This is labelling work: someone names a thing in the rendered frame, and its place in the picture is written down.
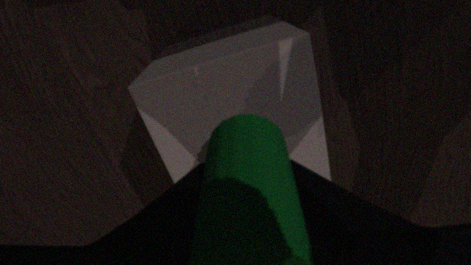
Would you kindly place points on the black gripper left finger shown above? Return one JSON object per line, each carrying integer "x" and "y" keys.
{"x": 161, "y": 234}

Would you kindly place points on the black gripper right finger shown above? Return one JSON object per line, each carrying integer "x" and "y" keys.
{"x": 344, "y": 229}

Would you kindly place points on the green marker cap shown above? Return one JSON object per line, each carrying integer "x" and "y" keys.
{"x": 249, "y": 209}

